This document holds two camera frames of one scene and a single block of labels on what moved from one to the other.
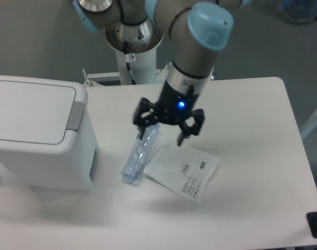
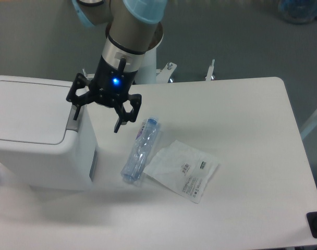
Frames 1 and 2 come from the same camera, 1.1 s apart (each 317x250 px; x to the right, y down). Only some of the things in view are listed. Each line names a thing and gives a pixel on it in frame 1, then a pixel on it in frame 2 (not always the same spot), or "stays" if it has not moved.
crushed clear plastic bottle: (137, 158) stays
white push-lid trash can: (43, 131) stays
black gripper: (172, 107) → (111, 85)
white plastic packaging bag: (186, 170) stays
